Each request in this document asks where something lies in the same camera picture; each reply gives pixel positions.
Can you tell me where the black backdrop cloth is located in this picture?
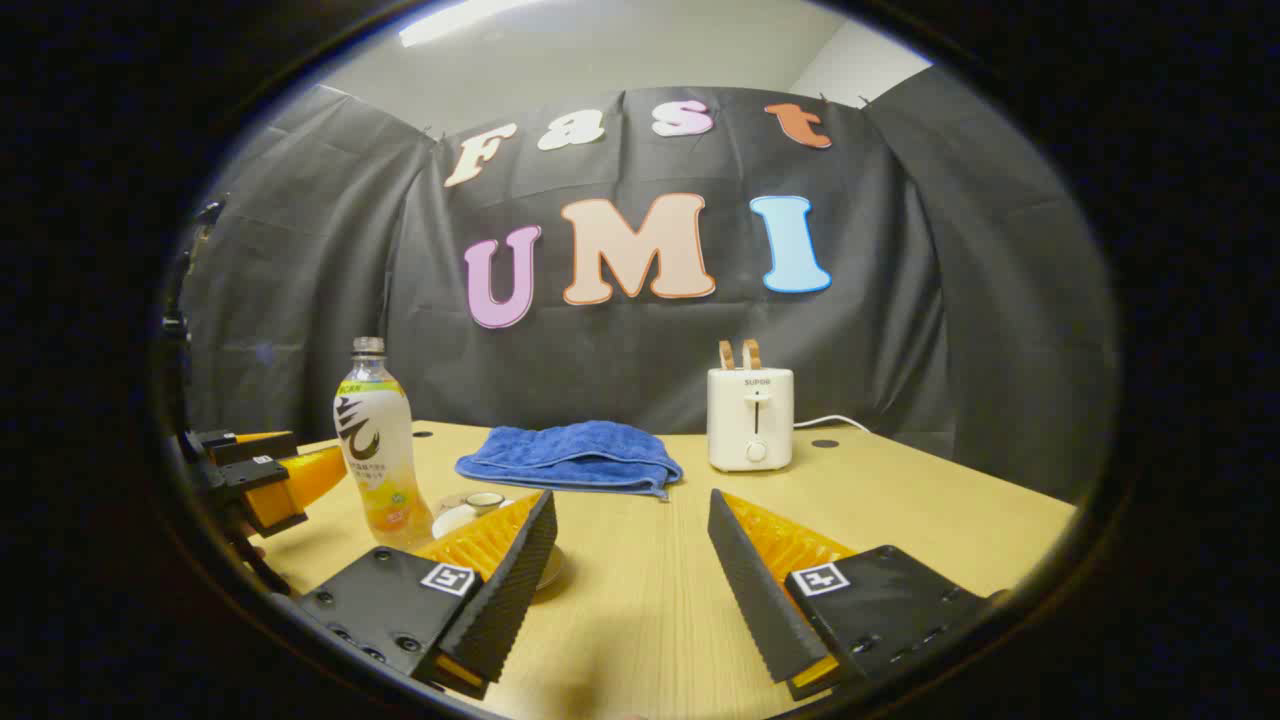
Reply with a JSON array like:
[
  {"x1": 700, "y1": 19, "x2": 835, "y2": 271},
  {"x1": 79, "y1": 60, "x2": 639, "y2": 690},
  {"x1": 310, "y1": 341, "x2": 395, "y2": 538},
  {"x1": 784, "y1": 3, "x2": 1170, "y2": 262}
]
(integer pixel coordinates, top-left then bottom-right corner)
[{"x1": 180, "y1": 85, "x2": 1119, "y2": 501}]

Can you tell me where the clear water bottle orange label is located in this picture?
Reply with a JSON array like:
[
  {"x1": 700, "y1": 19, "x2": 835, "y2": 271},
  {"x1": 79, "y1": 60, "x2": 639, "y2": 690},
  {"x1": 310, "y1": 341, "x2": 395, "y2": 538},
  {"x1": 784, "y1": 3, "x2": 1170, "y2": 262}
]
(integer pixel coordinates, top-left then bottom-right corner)
[{"x1": 333, "y1": 337, "x2": 436, "y2": 551}]

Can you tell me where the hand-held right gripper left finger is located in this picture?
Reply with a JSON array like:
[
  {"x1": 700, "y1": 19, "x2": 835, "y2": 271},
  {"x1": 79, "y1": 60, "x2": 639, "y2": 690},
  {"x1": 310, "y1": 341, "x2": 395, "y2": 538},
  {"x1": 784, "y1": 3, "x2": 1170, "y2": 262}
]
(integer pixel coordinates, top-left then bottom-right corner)
[{"x1": 298, "y1": 488, "x2": 559, "y2": 701}]

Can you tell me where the white toaster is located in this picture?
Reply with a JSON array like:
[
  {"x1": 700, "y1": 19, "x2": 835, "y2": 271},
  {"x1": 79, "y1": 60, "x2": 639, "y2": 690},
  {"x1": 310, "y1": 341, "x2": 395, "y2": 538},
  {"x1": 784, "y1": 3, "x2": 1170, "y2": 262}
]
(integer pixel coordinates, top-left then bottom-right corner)
[{"x1": 707, "y1": 367, "x2": 795, "y2": 473}]

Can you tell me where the blue folded towel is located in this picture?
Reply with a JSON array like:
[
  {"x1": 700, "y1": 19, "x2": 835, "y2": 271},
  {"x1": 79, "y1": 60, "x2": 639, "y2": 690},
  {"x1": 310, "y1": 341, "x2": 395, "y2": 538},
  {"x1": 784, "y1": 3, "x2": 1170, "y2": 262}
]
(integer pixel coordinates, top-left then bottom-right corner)
[{"x1": 455, "y1": 420, "x2": 684, "y2": 501}]

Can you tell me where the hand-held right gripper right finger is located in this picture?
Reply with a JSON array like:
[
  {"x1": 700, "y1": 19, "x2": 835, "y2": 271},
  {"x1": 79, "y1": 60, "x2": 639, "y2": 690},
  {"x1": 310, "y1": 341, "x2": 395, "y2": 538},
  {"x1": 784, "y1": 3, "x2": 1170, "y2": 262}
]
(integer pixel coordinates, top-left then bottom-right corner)
[{"x1": 707, "y1": 488, "x2": 1006, "y2": 701}]

